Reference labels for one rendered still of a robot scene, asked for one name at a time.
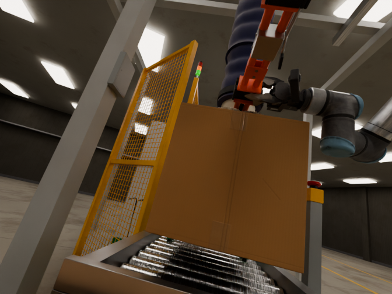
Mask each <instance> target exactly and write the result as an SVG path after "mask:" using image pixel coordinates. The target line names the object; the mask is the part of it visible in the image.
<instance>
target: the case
mask: <svg viewBox="0 0 392 294"><path fill-rule="evenodd" d="M309 128H310V123H309V122H305V121H299V120H291V119H287V118H280V117H273V116H268V115H261V114H254V113H247V112H243V111H236V110H228V109H224V108H217V107H210V106H203V105H199V104H191V103H184V102H181V105H180V109H179V111H178V115H177V119H176V123H175V126H174V130H173V133H172V136H171V140H170V144H169V148H168V150H167V154H166V158H165V161H164V165H163V169H162V172H161V175H160V179H159V183H158V185H157V189H156V193H155V197H154V200H153V204H152V207H151V210H150V214H149V218H148V221H147V224H146V228H145V231H146V232H148V233H153V234H156V235H159V236H164V237H168V238H171V239H174V240H179V241H181V242H186V243H190V244H194V245H197V246H201V247H205V248H208V249H212V250H216V251H220V252H223V253H227V254H231V255H234V256H238V257H242V258H246V259H249V260H253V261H257V262H260V263H264V264H268V265H273V266H275V267H279V268H283V269H286V270H290V271H295V272H298V273H301V274H303V273H304V263H305V234H306V204H307V174H308V158H309Z"/></svg>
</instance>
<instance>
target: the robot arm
mask: <svg viewBox="0 0 392 294"><path fill-rule="evenodd" d="M301 78H302V77H301V74H300V73H299V69H292V70H290V75H289V78H288V82H289V83H290V85H289V84H288V83H285V82H284V81H283V80H280V79H278V78H275V77H269V76H265V77H264V79H263V82H264V87H263V88H266V89H270V91H269V93H264V94H253V93H249V94H245V95H244V96H245V97H246V98H248V99H250V100H252V101H253V105H254V106H258V105H260V104H261V103H267V107H268V108H267V110H270V111H277V112H281V111H282V110H283V109H286V110H292V111H298V110H300V111H301V113H305V114H311V115H315V116H321V117H322V122H321V140H320V150H321V152H322V153H323V154H325V155H327V156H331V157H335V158H347V157H349V158H351V159H353V160H355V161H357V162H361V163H367V164H371V163H376V162H379V161H380V160H382V159H383V158H384V157H385V155H386V153H387V148H386V147H387V146H388V145H389V144H390V143H391V142H392V97H391V98H390V99H389V100H388V101H387V102H386V103H385V104H384V106H383V107H382V108H381V109H380V110H379V111H378V112H377V113H376V114H375V115H374V116H373V117H372V118H371V119H370V120H369V122H368V123H367V124H366V125H365V126H363V127H362V128H361V129H360V130H359V131H355V120H356V119H357V118H359V116H360V115H361V114H362V110H363V108H364V102H363V99H362V98H361V97H360V96H358V95H355V94H352V93H342V92H336V91H332V90H325V89H319V88H315V87H310V88H308V89H303V90H302V91H301V92H300V81H301ZM271 108H273V109H278V110H271Z"/></svg>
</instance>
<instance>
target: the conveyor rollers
mask: <svg viewBox="0 0 392 294"><path fill-rule="evenodd" d="M120 268H123V269H126V270H130V271H134V272H138V273H141V274H145V275H149V276H151V277H155V278H159V279H163V280H165V281H170V282H174V283H176V284H180V285H184V286H188V287H191V288H194V289H198V290H201V291H205V292H209V293H213V294H284V292H283V289H282V288H281V287H278V286H275V282H274V280H273V279H272V278H268V276H267V273H266V272H265V271H262V270H261V267H260V266H259V265H257V263H256V262H255V261H253V260H247V259H244V258H242V257H238V256H235V255H231V254H227V253H223V252H220V251H216V250H212V249H209V248H205V247H201V246H197V245H194V244H190V243H186V242H183V241H179V240H174V239H171V240H170V239H167V238H166V237H164V236H161V237H160V236H159V238H158V239H156V240H155V242H151V244H150V246H146V247H145V249H144V250H141V251H140V252H139V254H138V256H135V255H133V256H132V258H131V259H130V262H129V263H126V262H124V263H123V264H122V265H121V267H120Z"/></svg>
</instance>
